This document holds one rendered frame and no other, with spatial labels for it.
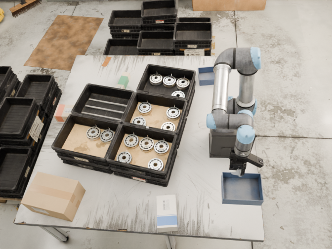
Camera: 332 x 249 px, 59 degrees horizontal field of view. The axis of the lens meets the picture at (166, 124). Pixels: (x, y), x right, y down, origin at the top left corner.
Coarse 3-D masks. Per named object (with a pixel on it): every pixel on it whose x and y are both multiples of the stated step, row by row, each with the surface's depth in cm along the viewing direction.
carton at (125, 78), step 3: (123, 72) 256; (126, 72) 256; (123, 75) 254; (126, 75) 253; (129, 75) 256; (120, 78) 252; (123, 78) 252; (126, 78) 251; (129, 78) 258; (120, 81) 250; (123, 81) 250; (126, 81) 252; (117, 84) 248; (120, 84) 248; (123, 84) 247; (126, 84) 253; (117, 87) 246; (120, 87) 246; (123, 87) 247
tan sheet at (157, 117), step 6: (138, 102) 226; (156, 108) 221; (162, 108) 221; (168, 108) 220; (138, 114) 219; (150, 114) 218; (156, 114) 218; (162, 114) 218; (180, 114) 216; (150, 120) 215; (156, 120) 215; (162, 120) 215; (168, 120) 214; (156, 126) 212
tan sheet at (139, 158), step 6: (168, 144) 202; (120, 150) 202; (132, 150) 202; (138, 150) 201; (132, 156) 199; (138, 156) 199; (144, 156) 198; (150, 156) 198; (162, 156) 197; (132, 162) 196; (138, 162) 196; (144, 162) 196
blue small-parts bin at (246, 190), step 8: (224, 176) 159; (232, 176) 158; (248, 176) 157; (256, 176) 156; (224, 184) 158; (232, 184) 158; (240, 184) 157; (248, 184) 157; (256, 184) 157; (224, 192) 155; (232, 192) 155; (240, 192) 155; (248, 192) 155; (256, 192) 154; (224, 200) 148; (232, 200) 147; (240, 200) 146; (248, 200) 146; (256, 200) 145
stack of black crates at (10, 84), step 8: (0, 72) 303; (8, 72) 291; (0, 80) 300; (8, 80) 293; (16, 80) 306; (0, 88) 280; (8, 88) 292; (16, 88) 307; (0, 96) 283; (8, 96) 294; (0, 104) 283
